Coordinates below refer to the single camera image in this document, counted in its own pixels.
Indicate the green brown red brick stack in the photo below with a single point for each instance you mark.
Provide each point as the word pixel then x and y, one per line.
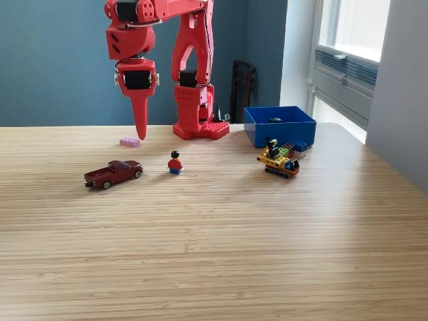
pixel 284 150

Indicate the black chair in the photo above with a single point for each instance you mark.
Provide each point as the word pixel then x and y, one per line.
pixel 244 93

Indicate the blue on white brick stack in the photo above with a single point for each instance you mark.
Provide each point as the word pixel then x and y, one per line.
pixel 300 147

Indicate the dark grey toy brick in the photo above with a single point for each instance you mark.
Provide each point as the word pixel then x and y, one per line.
pixel 275 119

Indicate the black table clamp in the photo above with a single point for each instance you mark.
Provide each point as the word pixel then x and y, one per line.
pixel 219 115

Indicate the grey window vent grille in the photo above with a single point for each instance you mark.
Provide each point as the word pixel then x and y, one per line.
pixel 357 72

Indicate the toy figure red shirt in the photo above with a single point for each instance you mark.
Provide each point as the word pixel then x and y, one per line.
pixel 175 164

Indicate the flat pink toy brick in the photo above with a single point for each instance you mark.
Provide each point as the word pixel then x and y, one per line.
pixel 129 142

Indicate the dark red toy pickup truck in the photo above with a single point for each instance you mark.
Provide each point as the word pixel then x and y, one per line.
pixel 112 174

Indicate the white window frame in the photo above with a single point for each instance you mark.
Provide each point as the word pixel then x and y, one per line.
pixel 354 23

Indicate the blue plastic bin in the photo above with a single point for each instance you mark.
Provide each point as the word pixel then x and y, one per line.
pixel 284 135

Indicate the small yellow toy digger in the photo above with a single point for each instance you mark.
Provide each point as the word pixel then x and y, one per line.
pixel 277 164

